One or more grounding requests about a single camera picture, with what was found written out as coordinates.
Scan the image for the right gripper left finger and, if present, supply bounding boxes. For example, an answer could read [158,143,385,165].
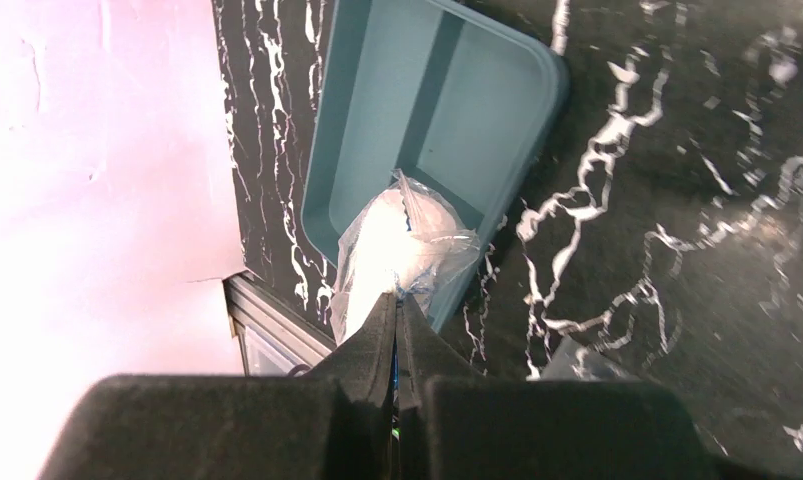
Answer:
[304,293,397,479]

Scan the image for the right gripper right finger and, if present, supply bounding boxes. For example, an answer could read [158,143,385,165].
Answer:
[396,297,483,479]

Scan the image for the teal insert tray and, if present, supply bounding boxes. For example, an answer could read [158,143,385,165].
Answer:
[302,1,568,328]

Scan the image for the clear bag white pads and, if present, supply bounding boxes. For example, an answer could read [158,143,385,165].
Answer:
[330,169,481,346]

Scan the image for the aluminium frame rail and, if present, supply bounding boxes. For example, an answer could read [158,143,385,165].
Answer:
[224,271,335,376]

